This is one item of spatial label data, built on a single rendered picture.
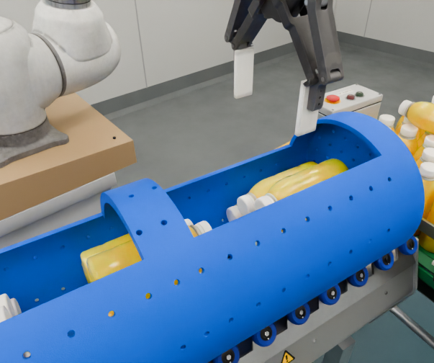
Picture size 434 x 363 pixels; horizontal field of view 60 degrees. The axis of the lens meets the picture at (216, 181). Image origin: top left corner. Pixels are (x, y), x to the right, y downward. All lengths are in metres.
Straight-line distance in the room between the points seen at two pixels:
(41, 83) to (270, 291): 0.66
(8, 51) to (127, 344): 0.63
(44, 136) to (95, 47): 0.24
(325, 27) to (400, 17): 4.88
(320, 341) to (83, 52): 0.81
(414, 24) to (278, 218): 4.82
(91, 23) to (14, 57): 0.20
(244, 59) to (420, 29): 4.71
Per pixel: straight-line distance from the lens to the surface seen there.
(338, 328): 0.81
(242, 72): 0.56
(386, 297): 0.89
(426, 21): 5.18
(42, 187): 0.92
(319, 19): 0.43
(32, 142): 0.96
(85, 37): 0.97
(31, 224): 0.97
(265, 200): 0.61
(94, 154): 0.93
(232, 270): 0.47
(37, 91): 0.92
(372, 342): 1.89
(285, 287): 0.53
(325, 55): 0.42
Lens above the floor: 1.53
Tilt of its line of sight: 36 degrees down
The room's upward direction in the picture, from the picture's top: 1 degrees counter-clockwise
